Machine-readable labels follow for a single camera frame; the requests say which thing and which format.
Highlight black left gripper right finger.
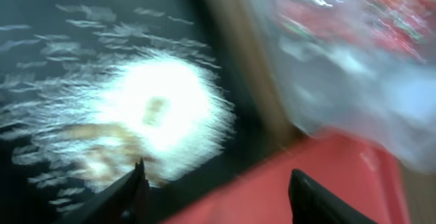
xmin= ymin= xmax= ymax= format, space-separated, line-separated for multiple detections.
xmin=288 ymin=169 xmax=376 ymax=224

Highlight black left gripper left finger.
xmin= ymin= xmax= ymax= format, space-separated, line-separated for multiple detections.
xmin=54 ymin=160 xmax=150 ymax=224

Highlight red snack wrapper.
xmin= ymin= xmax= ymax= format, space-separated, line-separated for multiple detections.
xmin=273 ymin=0 xmax=435 ymax=62

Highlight black waste tray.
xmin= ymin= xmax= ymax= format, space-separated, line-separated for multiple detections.
xmin=0 ymin=0 xmax=294 ymax=224

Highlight red serving tray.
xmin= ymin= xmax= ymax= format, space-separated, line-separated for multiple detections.
xmin=164 ymin=134 xmax=410 ymax=224

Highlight rice and peanut shells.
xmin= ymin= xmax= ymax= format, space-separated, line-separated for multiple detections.
xmin=0 ymin=0 xmax=238 ymax=214

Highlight clear plastic bin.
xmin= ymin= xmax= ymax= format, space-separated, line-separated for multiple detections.
xmin=247 ymin=0 xmax=435 ymax=174

